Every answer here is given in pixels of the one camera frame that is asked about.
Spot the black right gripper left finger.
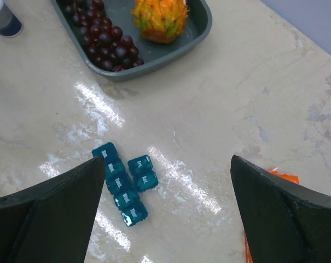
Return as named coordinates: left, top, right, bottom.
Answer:
left=0, top=157, right=105, bottom=262

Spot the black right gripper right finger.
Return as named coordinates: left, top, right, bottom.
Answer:
left=230, top=155, right=331, bottom=262

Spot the teal five-day pill organizer strip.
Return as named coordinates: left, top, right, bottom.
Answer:
left=92, top=142, right=148, bottom=227

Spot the teal two-day pill organizer piece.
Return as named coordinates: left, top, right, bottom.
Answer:
left=127, top=155, right=159, bottom=192

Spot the orange snack box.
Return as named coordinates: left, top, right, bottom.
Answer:
left=239, top=164, right=302, bottom=262

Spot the dark purple grape bunch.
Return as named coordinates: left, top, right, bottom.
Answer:
left=59, top=1, right=144, bottom=72

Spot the white-capped dark pill bottle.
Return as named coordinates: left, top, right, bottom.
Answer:
left=0, top=0, right=23, bottom=37

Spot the grey plastic fruit tray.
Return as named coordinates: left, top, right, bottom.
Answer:
left=51, top=1, right=212, bottom=82

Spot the orange toy pineapple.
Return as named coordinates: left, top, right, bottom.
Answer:
left=132, top=0, right=189, bottom=44

